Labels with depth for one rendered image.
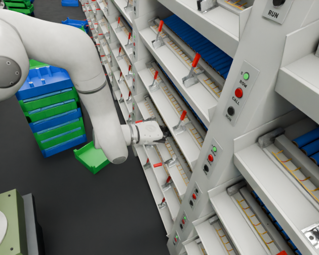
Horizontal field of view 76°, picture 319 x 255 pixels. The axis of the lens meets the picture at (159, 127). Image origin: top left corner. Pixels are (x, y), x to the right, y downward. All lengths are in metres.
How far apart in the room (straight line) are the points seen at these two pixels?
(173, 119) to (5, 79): 0.52
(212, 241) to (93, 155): 1.03
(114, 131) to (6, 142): 1.24
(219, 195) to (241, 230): 0.10
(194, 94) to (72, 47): 0.32
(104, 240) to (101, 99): 0.83
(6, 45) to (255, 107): 0.44
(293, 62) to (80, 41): 0.42
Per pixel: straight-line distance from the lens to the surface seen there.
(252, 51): 0.39
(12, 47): 0.46
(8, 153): 1.74
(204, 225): 0.77
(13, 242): 0.95
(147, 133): 0.81
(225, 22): 0.48
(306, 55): 0.38
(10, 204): 1.03
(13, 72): 0.45
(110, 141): 0.67
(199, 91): 0.58
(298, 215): 0.42
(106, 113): 0.66
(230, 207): 0.60
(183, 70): 0.67
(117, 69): 1.84
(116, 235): 1.25
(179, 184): 0.83
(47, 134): 1.48
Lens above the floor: 1.18
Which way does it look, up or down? 43 degrees down
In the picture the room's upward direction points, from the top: 8 degrees clockwise
